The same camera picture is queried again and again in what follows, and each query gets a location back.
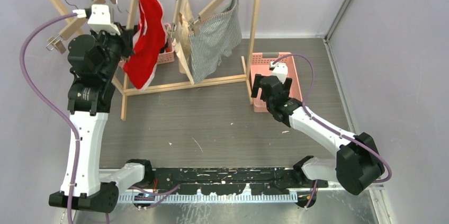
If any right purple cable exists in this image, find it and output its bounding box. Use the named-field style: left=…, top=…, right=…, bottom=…
left=272, top=53, right=393, bottom=184

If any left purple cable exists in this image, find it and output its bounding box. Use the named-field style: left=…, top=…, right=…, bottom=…
left=19, top=12, right=82, bottom=224

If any empty wooden clip hanger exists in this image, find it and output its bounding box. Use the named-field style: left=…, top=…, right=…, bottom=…
left=46, top=0, right=116, bottom=54

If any wooden clip hanger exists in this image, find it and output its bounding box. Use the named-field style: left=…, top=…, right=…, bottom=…
left=189, top=0, right=225, bottom=34
left=170, top=0, right=194, bottom=41
left=126, top=0, right=139, bottom=29
left=46, top=0, right=116, bottom=54

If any pink basket with black clothes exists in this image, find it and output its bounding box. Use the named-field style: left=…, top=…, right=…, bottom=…
left=119, top=22, right=175, bottom=69

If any red white underwear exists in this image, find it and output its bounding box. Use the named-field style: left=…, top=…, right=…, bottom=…
left=123, top=0, right=167, bottom=91

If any purple cable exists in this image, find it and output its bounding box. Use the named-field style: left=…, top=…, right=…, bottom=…
left=19, top=12, right=82, bottom=224
left=272, top=53, right=393, bottom=184

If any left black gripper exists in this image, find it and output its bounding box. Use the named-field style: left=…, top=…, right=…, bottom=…
left=90, top=22, right=136, bottom=80

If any pink plastic basket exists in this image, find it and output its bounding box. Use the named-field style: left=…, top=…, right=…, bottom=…
left=250, top=52, right=302, bottom=113

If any grey striped underwear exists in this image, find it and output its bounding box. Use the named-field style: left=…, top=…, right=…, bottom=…
left=189, top=0, right=242, bottom=84

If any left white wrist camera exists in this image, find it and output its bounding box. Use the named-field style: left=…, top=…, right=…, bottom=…
left=72, top=4, right=120, bottom=35

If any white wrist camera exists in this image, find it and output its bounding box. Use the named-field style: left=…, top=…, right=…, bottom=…
left=270, top=61, right=288, bottom=84
left=72, top=4, right=120, bottom=35

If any wooden clothes rack frame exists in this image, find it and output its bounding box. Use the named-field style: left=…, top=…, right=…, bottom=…
left=50, top=0, right=260, bottom=121

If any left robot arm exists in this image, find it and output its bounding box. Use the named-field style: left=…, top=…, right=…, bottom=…
left=49, top=28, right=155, bottom=213

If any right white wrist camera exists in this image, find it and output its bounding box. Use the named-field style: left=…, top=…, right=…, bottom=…
left=270, top=61, right=288, bottom=84

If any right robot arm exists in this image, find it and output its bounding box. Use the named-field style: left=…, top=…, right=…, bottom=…
left=252, top=74, right=392, bottom=195

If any beige underwear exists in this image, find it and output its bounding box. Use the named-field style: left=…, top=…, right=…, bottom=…
left=173, top=0, right=194, bottom=85

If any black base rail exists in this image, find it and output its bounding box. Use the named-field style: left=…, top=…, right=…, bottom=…
left=132, top=167, right=318, bottom=195

